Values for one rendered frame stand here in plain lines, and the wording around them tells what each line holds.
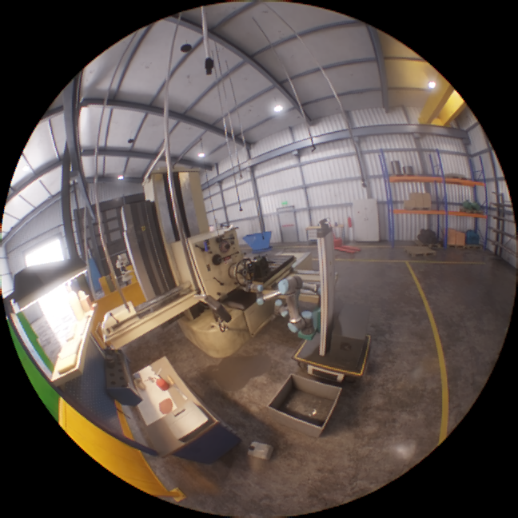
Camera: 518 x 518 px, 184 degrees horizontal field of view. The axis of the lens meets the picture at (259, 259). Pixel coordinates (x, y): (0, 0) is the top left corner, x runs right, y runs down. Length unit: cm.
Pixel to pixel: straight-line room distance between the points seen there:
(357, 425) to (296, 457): 69
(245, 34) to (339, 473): 880
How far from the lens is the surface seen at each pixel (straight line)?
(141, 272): 239
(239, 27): 682
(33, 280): 69
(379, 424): 219
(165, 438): 131
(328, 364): 205
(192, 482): 228
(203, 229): 278
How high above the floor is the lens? 200
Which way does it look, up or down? 15 degrees down
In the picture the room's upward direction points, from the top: 11 degrees counter-clockwise
